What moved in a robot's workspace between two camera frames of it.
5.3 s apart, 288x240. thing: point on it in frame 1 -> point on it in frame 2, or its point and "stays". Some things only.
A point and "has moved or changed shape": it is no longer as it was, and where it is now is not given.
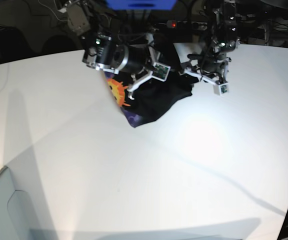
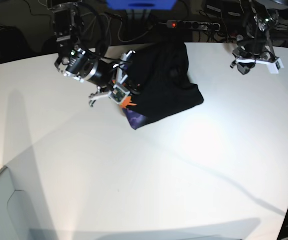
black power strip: (191, 25) stays
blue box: (141, 5) stays
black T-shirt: (152, 100) has moved or changed shape
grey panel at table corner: (7, 212) stays
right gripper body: (211, 65) -> (247, 60)
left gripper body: (141, 58) -> (122, 78)
